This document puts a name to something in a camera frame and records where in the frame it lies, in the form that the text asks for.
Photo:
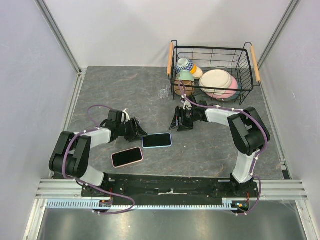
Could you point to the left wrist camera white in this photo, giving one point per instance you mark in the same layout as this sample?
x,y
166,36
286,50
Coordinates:
x,y
125,116

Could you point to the clear glass cup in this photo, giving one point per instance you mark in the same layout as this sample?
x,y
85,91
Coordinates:
x,y
163,87

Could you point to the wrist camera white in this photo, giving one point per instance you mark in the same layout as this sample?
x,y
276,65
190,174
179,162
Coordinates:
x,y
125,116
186,104

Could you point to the yellow white bowl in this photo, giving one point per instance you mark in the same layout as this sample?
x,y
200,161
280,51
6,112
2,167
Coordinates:
x,y
197,72

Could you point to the pink phone case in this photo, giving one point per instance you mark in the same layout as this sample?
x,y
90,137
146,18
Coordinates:
x,y
142,156

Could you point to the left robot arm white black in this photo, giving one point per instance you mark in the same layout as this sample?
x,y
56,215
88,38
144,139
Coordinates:
x,y
71,154

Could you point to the blue white patterned bowl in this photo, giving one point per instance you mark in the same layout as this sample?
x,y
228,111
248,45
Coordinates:
x,y
185,64

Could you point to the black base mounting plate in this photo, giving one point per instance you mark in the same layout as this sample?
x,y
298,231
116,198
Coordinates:
x,y
150,185

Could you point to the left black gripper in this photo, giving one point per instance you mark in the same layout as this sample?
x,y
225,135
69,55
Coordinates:
x,y
136,131

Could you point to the mint green bowl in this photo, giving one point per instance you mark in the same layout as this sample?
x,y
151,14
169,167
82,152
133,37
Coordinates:
x,y
185,75

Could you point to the pink plate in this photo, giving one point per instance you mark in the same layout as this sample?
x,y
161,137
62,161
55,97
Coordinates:
x,y
233,88

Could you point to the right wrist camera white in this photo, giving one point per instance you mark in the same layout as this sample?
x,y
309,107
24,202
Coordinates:
x,y
186,104

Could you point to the phone with blue edge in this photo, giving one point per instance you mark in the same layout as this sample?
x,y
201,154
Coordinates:
x,y
157,140

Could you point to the black wire dish basket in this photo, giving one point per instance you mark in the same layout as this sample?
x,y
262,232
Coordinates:
x,y
239,62

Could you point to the light blue phone case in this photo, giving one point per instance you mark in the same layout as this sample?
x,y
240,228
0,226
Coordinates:
x,y
171,141

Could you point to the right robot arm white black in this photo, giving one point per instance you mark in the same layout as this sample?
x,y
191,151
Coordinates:
x,y
248,131

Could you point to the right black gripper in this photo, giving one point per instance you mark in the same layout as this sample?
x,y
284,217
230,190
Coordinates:
x,y
179,112

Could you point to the brown bowl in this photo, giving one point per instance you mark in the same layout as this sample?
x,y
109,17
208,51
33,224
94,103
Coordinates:
x,y
189,87

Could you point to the aluminium frame rail front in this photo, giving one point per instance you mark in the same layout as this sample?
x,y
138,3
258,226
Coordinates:
x,y
58,189

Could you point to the cream plate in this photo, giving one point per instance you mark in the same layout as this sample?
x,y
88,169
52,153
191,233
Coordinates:
x,y
216,80

